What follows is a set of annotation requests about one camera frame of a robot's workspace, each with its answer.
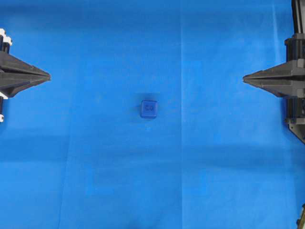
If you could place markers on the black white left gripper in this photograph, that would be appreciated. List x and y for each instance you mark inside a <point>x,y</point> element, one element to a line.
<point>19,75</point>

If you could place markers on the blue cube block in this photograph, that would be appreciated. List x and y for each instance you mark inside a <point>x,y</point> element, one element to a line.
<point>149,109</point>

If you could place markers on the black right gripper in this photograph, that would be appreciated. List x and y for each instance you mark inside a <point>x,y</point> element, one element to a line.
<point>294,89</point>

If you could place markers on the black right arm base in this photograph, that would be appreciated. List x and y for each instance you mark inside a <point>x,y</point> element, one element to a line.
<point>297,127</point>

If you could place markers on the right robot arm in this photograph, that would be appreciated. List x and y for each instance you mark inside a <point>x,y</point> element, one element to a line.
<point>298,10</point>

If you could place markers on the yellow black clamp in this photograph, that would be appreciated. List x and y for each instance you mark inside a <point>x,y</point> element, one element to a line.
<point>301,221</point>

